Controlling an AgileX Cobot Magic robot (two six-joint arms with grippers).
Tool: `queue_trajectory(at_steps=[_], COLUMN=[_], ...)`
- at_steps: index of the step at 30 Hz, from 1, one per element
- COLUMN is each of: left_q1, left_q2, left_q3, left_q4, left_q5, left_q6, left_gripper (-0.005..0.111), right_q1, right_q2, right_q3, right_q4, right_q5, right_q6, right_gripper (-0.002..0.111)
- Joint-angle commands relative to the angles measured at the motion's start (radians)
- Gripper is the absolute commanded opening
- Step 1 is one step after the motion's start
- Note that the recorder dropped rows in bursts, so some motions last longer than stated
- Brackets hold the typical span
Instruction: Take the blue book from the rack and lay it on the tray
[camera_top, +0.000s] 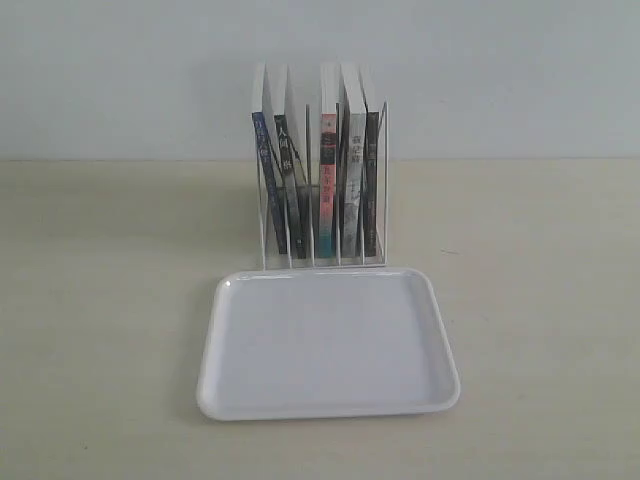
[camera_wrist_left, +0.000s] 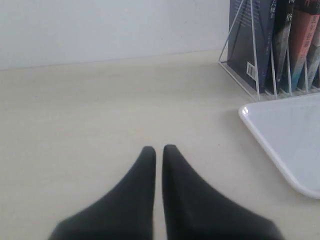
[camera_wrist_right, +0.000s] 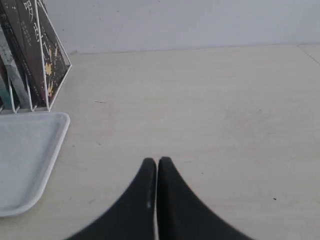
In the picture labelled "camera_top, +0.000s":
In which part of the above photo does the blue spine book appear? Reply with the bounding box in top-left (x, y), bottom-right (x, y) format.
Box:
top-left (251, 62), bottom-right (290, 255)

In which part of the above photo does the red teal spine book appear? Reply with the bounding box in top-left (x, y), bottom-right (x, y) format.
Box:
top-left (317, 62), bottom-right (337, 259)

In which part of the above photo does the dark brown spine book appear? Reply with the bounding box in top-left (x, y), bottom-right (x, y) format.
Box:
top-left (358, 63), bottom-right (380, 258)

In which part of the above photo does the black grey spine book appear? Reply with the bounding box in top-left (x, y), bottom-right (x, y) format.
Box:
top-left (273, 64), bottom-right (306, 259)

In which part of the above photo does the light grey spine book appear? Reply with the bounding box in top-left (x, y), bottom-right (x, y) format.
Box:
top-left (341, 62), bottom-right (367, 257)

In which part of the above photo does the white plastic tray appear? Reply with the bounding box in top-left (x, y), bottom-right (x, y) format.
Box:
top-left (196, 267), bottom-right (461, 421)

